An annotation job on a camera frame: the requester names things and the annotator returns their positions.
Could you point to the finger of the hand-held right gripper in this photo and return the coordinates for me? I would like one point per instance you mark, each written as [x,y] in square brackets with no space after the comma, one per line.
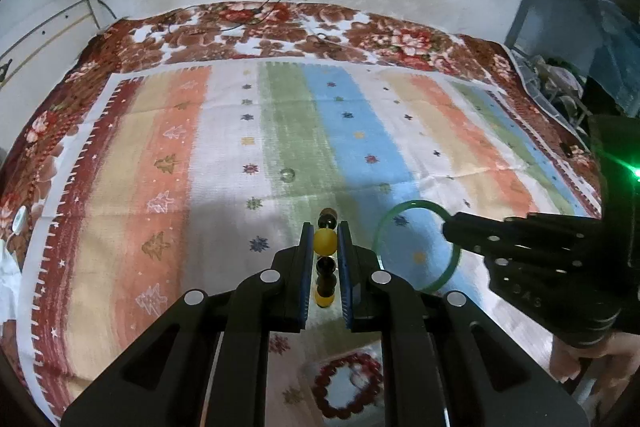
[500,229]
[525,277]

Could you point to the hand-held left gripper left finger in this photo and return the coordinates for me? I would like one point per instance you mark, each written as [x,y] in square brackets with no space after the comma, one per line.
[306,279]

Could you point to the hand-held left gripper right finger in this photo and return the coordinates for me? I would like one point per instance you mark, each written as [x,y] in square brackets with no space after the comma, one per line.
[346,279]

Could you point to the green jade bangle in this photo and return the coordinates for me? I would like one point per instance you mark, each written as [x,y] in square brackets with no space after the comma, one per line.
[415,205]

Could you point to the person's right hand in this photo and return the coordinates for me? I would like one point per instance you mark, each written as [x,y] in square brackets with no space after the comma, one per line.
[600,367]

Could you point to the small clear glass bead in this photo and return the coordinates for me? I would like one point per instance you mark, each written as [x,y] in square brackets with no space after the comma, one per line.
[287,181]

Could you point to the striped colourful blanket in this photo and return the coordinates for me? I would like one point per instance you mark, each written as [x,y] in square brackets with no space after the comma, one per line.
[200,207]

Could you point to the pile of clutter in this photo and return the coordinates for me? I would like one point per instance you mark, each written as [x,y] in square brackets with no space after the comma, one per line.
[555,77]

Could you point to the blue cabinet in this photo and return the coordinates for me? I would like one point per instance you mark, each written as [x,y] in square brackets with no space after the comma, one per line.
[560,7]

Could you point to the red floral blanket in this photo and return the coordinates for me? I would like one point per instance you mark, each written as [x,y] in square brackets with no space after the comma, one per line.
[225,32]

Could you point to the small white oval object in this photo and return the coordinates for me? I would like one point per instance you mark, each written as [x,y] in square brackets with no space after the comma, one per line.
[20,219]

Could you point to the white wooden headboard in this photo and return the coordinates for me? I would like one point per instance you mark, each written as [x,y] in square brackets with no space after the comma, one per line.
[50,27]

